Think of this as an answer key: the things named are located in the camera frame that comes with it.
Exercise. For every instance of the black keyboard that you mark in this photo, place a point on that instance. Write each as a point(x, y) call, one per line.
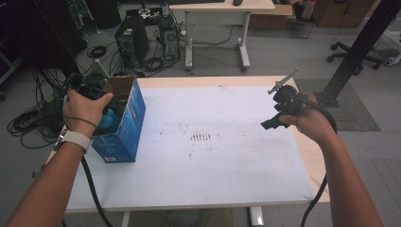
point(198, 1)

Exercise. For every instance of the black office chair base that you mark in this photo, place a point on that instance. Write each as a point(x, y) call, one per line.
point(346, 54)

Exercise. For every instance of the brown cardboard box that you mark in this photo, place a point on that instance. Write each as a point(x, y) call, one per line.
point(271, 17)

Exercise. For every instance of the white desk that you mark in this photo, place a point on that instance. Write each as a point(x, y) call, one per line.
point(220, 6)

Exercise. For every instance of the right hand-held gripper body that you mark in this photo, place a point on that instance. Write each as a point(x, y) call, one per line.
point(287, 101)

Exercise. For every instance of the blue plastic bottle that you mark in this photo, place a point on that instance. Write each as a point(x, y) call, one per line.
point(108, 122)

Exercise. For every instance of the grey floor mat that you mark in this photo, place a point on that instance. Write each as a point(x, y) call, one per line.
point(350, 107)

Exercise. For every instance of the wooden cabinet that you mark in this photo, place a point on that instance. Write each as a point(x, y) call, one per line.
point(343, 12)

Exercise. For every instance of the blue cardboard box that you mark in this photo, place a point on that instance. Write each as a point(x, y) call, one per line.
point(126, 132)

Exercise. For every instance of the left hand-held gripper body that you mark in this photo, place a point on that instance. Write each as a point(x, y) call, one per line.
point(91, 85)

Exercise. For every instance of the person's left hand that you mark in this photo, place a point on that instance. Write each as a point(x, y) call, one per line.
point(82, 108)

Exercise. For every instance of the white table leg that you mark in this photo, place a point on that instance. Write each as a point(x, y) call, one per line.
point(257, 216)

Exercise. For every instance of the person's right hand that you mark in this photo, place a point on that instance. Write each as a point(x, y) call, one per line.
point(313, 123)

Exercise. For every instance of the black metal stand post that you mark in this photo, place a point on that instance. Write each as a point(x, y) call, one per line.
point(362, 44)

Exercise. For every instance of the large black computer tower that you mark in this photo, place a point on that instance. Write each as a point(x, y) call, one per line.
point(132, 41)

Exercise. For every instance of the black curtain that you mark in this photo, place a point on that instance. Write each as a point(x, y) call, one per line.
point(34, 31)

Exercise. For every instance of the black computer mouse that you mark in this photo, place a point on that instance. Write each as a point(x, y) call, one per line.
point(237, 2)

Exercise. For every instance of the white wrist watch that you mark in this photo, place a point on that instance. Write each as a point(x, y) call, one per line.
point(77, 138)

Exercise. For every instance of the small black computer tower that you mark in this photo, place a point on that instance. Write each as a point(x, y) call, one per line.
point(170, 39)

